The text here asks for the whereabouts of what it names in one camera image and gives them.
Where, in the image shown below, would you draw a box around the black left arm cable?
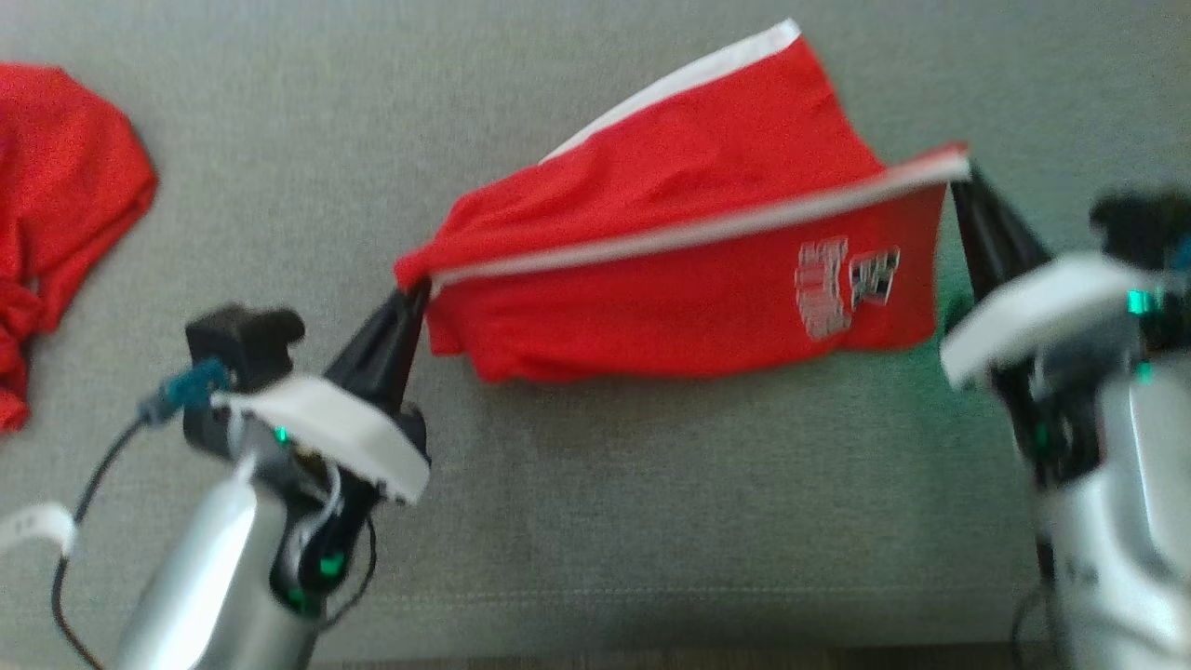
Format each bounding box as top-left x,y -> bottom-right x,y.
51,414 -> 159,670

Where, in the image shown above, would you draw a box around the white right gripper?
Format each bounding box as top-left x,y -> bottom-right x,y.
938,175 -> 1166,392

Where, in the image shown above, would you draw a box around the white left cable label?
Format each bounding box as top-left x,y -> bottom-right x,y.
0,502 -> 77,559

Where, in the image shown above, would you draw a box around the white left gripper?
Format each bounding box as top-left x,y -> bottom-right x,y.
212,279 -> 434,508

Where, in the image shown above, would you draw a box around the grey sofa seat cushion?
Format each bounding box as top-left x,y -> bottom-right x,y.
0,0 -> 1191,666

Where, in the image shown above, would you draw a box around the teal left cable connector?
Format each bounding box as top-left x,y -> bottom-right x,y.
138,358 -> 231,427

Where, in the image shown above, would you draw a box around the red shorts with white stripe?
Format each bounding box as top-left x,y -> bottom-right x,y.
393,19 -> 973,384

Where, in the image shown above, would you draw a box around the red basketball jersey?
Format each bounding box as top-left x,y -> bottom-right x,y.
0,62 -> 159,436

